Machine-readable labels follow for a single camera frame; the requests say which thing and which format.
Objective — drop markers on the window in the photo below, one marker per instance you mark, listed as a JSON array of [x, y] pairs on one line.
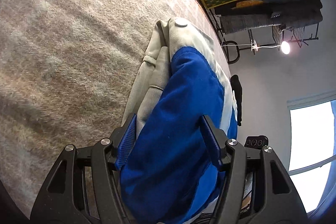
[[312, 154]]

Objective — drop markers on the black metal clothes rack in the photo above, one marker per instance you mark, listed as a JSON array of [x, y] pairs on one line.
[[278, 35]]

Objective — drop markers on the white clip desk lamp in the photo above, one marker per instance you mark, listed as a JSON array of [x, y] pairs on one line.
[[284, 46]]

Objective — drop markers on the hanging grey plaid coat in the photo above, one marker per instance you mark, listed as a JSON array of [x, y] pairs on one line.
[[287, 16]]

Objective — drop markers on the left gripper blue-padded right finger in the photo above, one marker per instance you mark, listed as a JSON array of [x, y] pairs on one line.
[[257, 188]]

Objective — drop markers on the folded black garment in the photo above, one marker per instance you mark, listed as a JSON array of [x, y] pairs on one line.
[[238, 91]]

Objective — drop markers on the white and blue jacket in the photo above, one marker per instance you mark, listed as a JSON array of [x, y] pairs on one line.
[[168, 176]]

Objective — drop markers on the plaid bed blanket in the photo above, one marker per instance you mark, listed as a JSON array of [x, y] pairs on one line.
[[67, 68]]

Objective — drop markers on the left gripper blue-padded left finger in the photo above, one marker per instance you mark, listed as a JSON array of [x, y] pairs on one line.
[[63, 195]]

